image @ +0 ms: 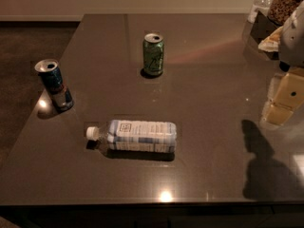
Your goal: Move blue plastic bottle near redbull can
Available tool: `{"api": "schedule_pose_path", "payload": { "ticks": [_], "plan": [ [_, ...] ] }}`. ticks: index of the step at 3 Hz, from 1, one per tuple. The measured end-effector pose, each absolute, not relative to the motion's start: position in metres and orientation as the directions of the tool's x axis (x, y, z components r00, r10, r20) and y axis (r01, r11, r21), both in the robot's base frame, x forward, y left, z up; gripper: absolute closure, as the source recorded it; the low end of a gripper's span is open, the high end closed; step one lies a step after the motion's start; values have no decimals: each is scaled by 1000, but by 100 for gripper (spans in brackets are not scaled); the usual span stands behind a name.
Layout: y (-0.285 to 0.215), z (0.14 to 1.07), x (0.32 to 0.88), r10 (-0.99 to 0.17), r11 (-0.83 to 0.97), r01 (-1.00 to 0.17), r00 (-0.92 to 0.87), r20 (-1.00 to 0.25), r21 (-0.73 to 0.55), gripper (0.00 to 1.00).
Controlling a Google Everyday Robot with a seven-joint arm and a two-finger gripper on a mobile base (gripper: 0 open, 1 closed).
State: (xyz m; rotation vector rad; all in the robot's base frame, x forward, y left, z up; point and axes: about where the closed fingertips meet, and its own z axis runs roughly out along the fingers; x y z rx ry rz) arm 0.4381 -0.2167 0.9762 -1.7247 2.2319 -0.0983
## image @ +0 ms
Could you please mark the green soda can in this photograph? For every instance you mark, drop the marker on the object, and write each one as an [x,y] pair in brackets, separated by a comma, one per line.
[153,52]

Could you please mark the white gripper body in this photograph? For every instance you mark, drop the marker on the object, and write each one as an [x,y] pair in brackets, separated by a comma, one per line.
[293,43]

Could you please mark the blue plastic water bottle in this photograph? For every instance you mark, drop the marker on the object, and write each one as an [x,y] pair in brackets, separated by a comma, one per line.
[137,136]

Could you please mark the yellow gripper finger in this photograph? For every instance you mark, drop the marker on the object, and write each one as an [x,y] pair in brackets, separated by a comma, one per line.
[285,96]

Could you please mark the clear plastic bottle background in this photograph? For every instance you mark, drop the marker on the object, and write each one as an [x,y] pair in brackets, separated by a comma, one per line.
[258,6]

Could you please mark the redbull can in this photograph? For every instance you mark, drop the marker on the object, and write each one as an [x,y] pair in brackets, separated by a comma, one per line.
[51,76]

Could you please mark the jar of granola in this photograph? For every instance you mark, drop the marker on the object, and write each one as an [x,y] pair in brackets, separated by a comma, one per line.
[280,10]

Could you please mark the black box with snacks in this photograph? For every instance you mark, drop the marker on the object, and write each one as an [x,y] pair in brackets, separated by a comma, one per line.
[259,30]

